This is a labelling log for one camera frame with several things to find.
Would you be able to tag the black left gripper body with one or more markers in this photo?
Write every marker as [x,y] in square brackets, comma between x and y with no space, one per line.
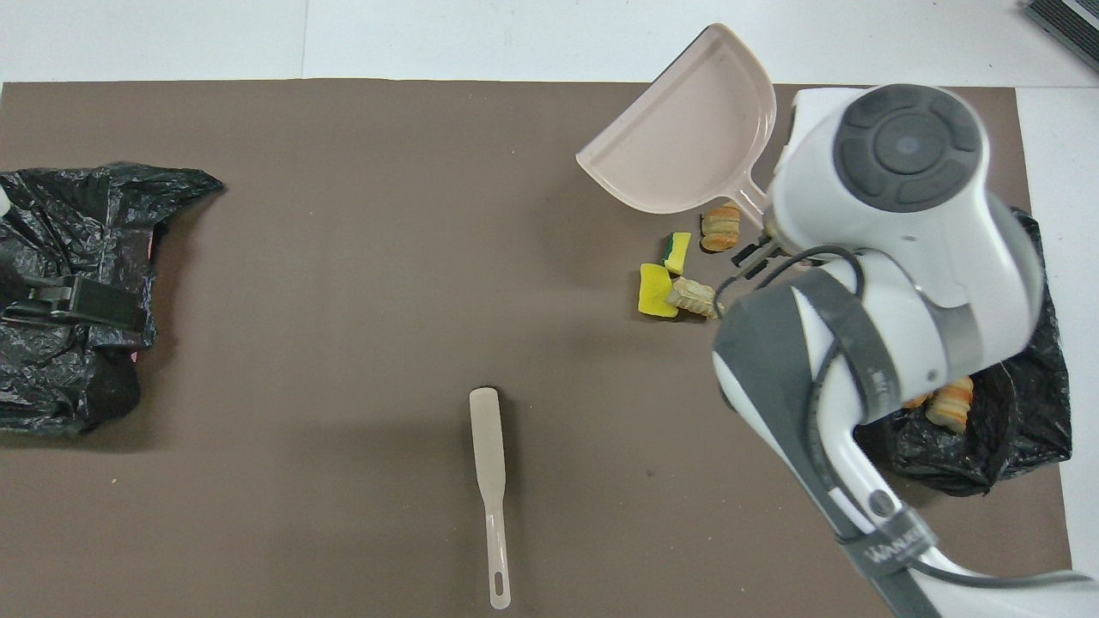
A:
[26,302]

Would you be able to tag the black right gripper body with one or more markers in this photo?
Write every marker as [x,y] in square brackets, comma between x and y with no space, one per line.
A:
[771,263]

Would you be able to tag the sliced bread loaf piece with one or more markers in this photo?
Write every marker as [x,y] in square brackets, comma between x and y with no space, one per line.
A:
[721,228]

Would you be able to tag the pale bread chunk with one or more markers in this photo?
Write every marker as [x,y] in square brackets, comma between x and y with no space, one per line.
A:
[694,297]

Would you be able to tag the yellow green-backed sponge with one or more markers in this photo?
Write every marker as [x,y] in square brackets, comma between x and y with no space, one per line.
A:
[654,290]
[679,251]

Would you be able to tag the beige plastic dustpan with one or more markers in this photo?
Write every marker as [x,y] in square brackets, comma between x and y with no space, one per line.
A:
[687,129]

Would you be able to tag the sliced croissant piece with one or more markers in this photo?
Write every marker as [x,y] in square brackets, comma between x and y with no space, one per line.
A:
[950,405]

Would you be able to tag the beige hand brush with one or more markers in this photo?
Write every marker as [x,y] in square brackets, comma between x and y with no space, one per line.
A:
[489,463]

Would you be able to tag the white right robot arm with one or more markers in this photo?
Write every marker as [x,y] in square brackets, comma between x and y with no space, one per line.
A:
[901,257]

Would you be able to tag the black trash bag bin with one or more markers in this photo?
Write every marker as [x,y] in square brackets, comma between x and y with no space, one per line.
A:
[1022,429]
[77,223]

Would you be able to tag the brown table mat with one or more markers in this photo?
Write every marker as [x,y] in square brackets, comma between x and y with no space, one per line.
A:
[343,300]

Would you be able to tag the grey ribbed object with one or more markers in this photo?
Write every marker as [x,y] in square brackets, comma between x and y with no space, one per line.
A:
[1069,27]

